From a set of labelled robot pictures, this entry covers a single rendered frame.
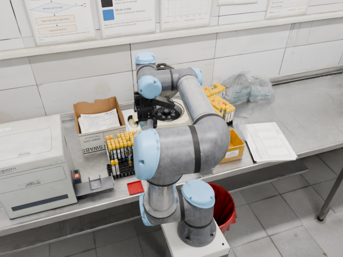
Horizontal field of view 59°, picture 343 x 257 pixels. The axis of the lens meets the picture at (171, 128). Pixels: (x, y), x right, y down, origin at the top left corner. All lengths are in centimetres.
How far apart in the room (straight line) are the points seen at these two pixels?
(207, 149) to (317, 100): 160
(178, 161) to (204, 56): 130
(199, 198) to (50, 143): 62
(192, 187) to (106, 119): 82
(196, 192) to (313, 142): 94
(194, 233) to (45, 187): 62
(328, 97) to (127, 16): 141
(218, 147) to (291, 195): 205
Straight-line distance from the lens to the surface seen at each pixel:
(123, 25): 167
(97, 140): 157
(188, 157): 67
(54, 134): 132
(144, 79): 101
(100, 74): 176
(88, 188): 142
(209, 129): 70
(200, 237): 118
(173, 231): 125
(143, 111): 119
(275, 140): 174
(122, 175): 148
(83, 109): 179
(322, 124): 200
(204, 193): 107
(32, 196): 137
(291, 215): 258
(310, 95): 225
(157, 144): 66
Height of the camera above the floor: 197
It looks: 39 degrees down
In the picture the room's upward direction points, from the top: 1 degrees clockwise
